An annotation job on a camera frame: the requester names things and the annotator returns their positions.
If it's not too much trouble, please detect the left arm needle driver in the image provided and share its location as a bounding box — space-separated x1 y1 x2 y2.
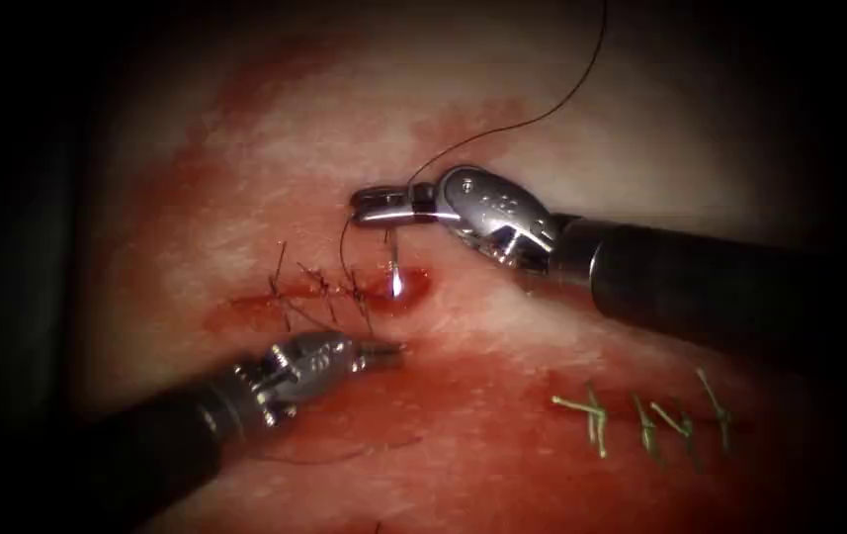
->
232 330 359 429

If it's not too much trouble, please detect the right arm needle driver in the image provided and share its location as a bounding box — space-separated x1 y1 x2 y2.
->
409 164 561 273

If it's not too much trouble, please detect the right arm needle driver jaw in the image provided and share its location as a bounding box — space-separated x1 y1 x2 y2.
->
349 185 415 212
352 207 417 226

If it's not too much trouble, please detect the left arm needle driver jaw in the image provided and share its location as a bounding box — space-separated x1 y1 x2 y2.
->
351 337 406 371

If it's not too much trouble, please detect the curved steel needle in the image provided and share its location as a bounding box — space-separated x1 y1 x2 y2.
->
383 227 404 300

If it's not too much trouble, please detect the black thread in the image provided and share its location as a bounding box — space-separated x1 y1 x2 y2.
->
339 0 609 295

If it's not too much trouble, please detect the black stitching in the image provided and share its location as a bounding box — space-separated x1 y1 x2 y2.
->
265 239 381 336

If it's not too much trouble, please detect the tissue pad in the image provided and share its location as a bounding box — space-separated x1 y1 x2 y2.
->
74 14 847 534

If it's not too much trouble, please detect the blue stitching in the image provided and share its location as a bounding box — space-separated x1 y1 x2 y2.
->
550 367 735 461

